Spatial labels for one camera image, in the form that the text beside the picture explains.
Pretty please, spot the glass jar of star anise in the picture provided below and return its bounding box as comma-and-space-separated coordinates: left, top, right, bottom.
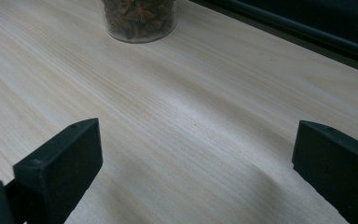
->
99, 0, 179, 44

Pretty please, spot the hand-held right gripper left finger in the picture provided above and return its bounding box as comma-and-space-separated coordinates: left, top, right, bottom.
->
5, 118, 103, 224

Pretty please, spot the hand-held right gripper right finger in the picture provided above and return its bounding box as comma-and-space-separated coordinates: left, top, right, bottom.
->
292, 120, 358, 224

